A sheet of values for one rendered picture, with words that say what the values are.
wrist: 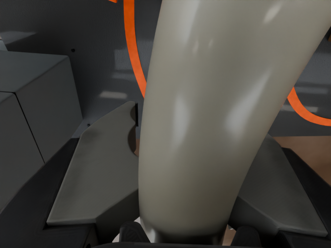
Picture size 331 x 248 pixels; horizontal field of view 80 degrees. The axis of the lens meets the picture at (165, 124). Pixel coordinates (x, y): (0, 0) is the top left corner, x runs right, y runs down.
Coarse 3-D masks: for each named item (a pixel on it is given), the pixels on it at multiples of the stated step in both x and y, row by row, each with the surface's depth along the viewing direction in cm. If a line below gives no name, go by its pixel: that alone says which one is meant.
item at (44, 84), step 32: (0, 64) 85; (32, 64) 87; (64, 64) 96; (0, 96) 64; (32, 96) 75; (64, 96) 98; (0, 128) 62; (32, 128) 76; (64, 128) 100; (0, 160) 63; (32, 160) 78; (0, 192) 64
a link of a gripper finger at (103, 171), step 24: (120, 120) 10; (96, 144) 8; (120, 144) 8; (72, 168) 7; (96, 168) 7; (120, 168) 7; (72, 192) 6; (96, 192) 6; (120, 192) 6; (72, 216) 5; (96, 216) 6; (120, 216) 6
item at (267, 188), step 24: (264, 144) 9; (264, 168) 7; (288, 168) 7; (240, 192) 6; (264, 192) 6; (288, 192) 7; (240, 216) 7; (264, 216) 6; (288, 216) 6; (312, 216) 6; (264, 240) 6
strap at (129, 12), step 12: (132, 0) 84; (132, 12) 87; (132, 24) 90; (132, 36) 93; (132, 48) 96; (132, 60) 99; (144, 84) 106; (288, 96) 107; (300, 108) 111; (312, 120) 115; (324, 120) 114
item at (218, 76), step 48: (192, 0) 3; (240, 0) 3; (288, 0) 2; (192, 48) 3; (240, 48) 3; (288, 48) 3; (144, 96) 5; (192, 96) 3; (240, 96) 3; (144, 144) 5; (192, 144) 4; (240, 144) 4; (144, 192) 5; (192, 192) 4; (192, 240) 5
